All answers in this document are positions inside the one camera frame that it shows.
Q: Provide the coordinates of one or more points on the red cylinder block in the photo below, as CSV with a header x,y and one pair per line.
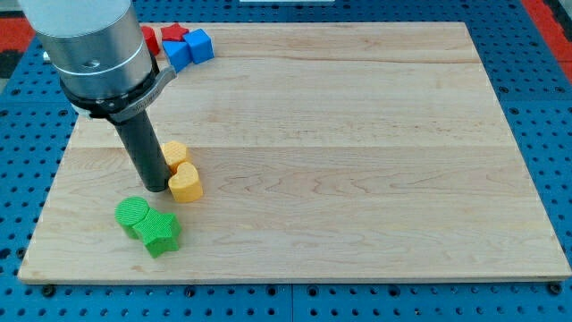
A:
x,y
151,40

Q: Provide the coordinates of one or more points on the yellow hexagon block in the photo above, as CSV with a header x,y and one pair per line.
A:
x,y
175,153

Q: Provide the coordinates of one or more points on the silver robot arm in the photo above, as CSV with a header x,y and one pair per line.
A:
x,y
106,71

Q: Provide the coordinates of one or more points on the red star block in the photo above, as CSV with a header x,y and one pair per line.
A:
x,y
173,32

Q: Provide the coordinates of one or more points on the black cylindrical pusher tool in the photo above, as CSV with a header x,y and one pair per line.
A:
x,y
139,139

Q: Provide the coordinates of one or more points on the wooden board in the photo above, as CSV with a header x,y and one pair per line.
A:
x,y
329,153

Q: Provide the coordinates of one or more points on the blue cube block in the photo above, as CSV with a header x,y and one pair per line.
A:
x,y
200,46

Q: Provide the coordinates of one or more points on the green cylinder block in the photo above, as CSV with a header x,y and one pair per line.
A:
x,y
130,212

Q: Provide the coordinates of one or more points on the yellow heart block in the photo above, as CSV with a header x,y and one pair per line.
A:
x,y
185,184

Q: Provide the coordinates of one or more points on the green star block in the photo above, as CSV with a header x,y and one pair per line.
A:
x,y
158,232

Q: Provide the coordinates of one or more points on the blue pentagon block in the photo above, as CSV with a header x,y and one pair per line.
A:
x,y
178,54

